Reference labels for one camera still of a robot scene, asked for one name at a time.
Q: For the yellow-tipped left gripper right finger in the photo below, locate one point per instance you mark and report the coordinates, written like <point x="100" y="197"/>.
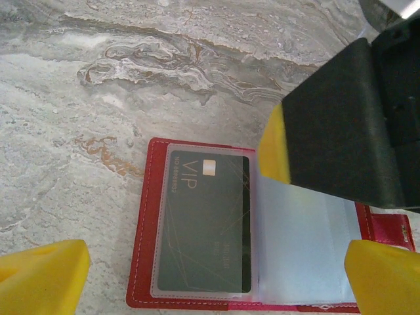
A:
<point x="387" y="285"/>

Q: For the red card holder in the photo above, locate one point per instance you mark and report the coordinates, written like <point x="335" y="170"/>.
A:
<point x="141" y="229"/>

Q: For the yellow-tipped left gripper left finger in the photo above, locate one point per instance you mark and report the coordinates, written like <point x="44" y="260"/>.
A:
<point x="39" y="282"/>

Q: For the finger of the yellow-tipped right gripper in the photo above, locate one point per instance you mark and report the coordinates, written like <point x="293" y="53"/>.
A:
<point x="328" y="131"/>

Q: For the black VIP card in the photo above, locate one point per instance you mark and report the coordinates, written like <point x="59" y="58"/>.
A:
<point x="203" y="229"/>

